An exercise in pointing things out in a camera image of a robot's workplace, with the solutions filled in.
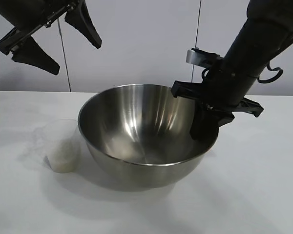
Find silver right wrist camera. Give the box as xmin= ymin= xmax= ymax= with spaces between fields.
xmin=186 ymin=48 xmax=223 ymax=70

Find stainless steel mixing bowl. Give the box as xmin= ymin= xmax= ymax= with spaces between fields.
xmin=77 ymin=83 xmax=220 ymax=189

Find white rice grains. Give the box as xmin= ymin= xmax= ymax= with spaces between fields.
xmin=47 ymin=138 xmax=81 ymax=174

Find transparent plastic measuring cup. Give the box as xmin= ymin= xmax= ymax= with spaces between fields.
xmin=35 ymin=118 xmax=81 ymax=174

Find short black camera cable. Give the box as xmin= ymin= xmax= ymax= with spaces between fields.
xmin=200 ymin=67 xmax=216 ymax=81

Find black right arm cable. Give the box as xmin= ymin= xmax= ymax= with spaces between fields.
xmin=257 ymin=61 xmax=284 ymax=84

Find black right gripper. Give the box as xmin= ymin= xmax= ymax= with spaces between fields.
xmin=171 ymin=58 xmax=263 ymax=142

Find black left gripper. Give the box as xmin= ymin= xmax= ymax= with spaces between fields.
xmin=0 ymin=0 xmax=103 ymax=76

